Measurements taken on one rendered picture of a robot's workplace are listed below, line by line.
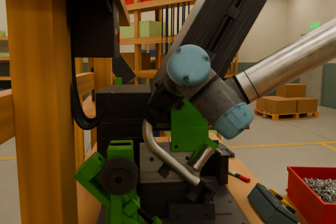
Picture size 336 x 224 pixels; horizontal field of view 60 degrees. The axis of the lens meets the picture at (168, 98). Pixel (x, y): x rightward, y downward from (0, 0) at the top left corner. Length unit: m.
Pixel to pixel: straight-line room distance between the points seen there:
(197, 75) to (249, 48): 10.24
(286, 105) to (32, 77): 6.61
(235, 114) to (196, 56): 0.12
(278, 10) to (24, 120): 10.90
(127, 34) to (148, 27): 0.44
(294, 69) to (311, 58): 0.04
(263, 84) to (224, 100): 0.15
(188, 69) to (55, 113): 0.30
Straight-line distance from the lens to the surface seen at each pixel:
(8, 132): 0.66
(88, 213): 0.98
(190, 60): 0.52
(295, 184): 1.23
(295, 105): 7.22
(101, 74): 1.65
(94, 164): 0.61
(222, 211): 0.93
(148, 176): 0.91
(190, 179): 0.85
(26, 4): 0.66
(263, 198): 0.94
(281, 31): 11.31
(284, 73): 0.67
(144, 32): 4.10
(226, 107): 0.53
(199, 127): 0.89
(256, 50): 10.84
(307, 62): 0.68
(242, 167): 1.28
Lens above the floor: 1.34
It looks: 7 degrees down
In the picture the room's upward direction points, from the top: straight up
